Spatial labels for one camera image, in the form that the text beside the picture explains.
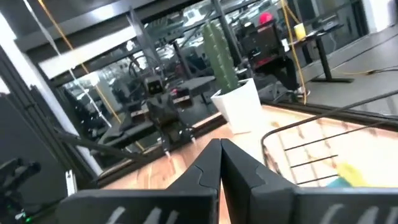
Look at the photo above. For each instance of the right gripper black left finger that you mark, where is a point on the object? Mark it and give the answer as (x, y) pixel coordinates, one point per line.
(155, 205)

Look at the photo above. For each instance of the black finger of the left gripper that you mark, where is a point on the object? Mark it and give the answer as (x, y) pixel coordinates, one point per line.
(166, 141)
(189, 133)

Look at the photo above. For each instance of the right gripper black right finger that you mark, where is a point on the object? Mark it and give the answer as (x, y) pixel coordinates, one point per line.
(295, 205)

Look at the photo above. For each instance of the turquoise microfiber towel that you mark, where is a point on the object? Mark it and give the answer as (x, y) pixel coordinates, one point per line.
(339, 183)

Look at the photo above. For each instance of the yellow microfiber towel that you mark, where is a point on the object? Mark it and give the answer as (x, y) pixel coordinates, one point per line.
(353, 174)

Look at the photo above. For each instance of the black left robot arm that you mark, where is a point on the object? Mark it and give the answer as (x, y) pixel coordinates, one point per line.
(130, 109)

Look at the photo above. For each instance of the dark grey desk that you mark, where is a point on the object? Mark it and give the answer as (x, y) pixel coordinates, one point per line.
(196, 84)

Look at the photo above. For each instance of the white faceted plant pot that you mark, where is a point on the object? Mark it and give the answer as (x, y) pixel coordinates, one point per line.
(239, 105)

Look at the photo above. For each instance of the green cactus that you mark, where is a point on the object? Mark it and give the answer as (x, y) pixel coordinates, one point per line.
(220, 56)

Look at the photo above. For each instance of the person's shoe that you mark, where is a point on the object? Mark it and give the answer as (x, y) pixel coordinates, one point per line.
(303, 91)

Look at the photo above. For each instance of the person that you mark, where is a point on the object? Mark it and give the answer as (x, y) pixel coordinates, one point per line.
(270, 49)

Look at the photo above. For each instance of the black device with status light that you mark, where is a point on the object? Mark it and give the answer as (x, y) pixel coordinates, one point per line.
(15, 186)

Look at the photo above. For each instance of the yellow cup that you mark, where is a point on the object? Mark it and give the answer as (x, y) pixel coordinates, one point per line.
(300, 31)

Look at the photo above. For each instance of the black standing desk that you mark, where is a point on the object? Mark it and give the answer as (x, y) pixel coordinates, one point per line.
(323, 56)

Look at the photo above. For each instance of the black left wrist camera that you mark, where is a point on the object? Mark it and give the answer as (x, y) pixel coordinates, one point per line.
(154, 84)

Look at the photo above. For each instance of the silver bracket plate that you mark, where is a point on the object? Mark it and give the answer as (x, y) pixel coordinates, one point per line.
(70, 182)

